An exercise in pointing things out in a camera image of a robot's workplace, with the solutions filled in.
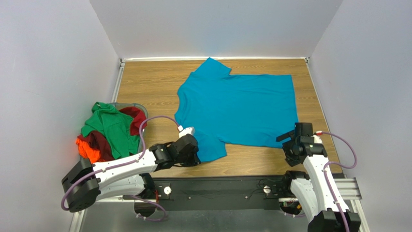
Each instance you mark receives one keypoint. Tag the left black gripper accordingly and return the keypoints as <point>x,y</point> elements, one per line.
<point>194,153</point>

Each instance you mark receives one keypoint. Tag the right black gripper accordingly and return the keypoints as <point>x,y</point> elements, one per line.
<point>292,141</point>

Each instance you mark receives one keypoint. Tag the blue t shirt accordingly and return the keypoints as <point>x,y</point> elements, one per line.
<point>239,109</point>

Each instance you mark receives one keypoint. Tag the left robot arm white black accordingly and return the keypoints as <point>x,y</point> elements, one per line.
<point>87,183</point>

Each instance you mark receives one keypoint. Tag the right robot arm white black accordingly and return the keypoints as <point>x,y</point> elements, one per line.
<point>315,188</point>

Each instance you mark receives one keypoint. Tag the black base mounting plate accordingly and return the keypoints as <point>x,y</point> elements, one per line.
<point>267,192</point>

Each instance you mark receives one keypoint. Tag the green t shirt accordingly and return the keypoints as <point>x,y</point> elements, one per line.
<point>119,127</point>

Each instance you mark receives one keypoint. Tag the grey laundry basket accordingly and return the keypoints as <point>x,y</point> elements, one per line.
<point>135,107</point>

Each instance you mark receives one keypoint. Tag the dark red t shirt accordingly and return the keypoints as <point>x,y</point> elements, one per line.
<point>135,119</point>

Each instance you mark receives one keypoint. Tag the orange t shirt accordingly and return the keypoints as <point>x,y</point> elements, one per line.
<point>87,152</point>

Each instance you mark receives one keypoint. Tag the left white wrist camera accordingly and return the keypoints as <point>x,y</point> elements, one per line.
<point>184,131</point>

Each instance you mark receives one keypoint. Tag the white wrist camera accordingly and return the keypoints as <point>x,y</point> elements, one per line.
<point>184,131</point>
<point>317,137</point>

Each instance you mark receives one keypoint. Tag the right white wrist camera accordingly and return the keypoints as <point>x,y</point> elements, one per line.
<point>317,137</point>

